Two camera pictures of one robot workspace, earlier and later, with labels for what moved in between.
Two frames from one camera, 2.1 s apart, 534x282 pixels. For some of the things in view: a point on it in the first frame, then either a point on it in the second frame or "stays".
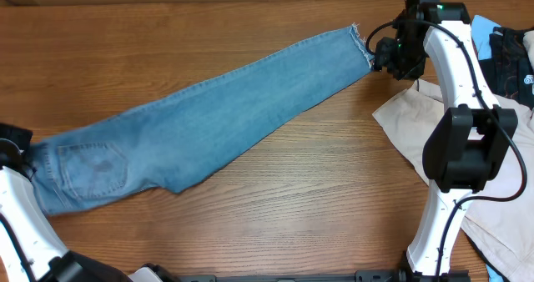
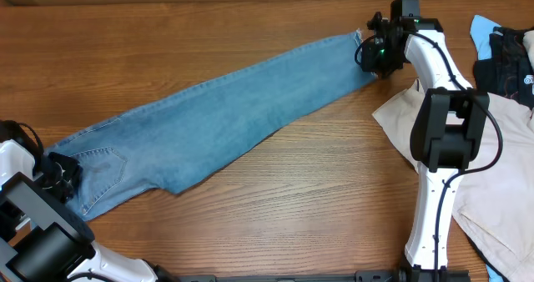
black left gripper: x=22 y=138 to x=73 y=173
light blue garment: x=481 y=28 stays
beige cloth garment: x=501 y=224 stays
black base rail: x=360 y=276 stays
